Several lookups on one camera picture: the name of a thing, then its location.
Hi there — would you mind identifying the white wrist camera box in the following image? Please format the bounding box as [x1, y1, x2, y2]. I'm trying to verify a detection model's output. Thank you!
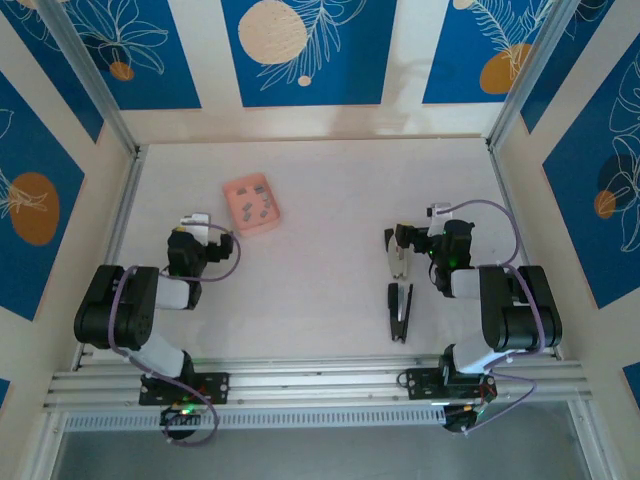
[178, 211, 212, 241]
[426, 201, 455, 236]

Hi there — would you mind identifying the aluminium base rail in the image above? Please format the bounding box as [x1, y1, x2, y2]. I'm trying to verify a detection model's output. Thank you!
[42, 353, 594, 412]

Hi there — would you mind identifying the aluminium side rail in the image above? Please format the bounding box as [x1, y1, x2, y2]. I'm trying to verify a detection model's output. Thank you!
[74, 144, 147, 371]
[485, 142, 564, 361]

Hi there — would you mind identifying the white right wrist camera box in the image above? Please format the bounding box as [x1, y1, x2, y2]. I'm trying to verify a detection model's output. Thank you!
[426, 201, 455, 236]

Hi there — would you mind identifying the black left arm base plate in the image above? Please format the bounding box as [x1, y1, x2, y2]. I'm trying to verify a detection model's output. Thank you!
[138, 372, 231, 406]

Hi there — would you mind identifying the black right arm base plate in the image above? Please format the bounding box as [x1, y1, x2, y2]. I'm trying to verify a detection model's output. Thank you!
[404, 367, 499, 401]

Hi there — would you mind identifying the grey stapler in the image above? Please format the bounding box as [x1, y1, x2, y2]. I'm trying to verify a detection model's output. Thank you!
[383, 227, 412, 280]

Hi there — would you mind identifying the aluminium frame post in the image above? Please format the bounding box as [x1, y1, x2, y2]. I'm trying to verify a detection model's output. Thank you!
[485, 0, 576, 151]
[35, 0, 141, 156]

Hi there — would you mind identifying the grey slotted cable duct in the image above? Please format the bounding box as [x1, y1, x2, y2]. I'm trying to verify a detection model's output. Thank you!
[63, 407, 447, 432]

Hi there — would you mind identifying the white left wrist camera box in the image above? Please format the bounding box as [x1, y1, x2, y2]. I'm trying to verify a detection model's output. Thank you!
[178, 211, 212, 241]

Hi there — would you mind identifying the black stapler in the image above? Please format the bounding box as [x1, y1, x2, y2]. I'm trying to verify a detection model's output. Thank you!
[386, 281, 415, 344]

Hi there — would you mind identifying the pink plastic tray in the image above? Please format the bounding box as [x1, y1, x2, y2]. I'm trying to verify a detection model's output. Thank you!
[221, 171, 283, 239]

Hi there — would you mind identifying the aluminium frame bar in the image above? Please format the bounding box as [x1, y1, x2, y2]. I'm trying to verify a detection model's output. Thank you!
[27, 412, 69, 480]
[567, 399, 611, 480]

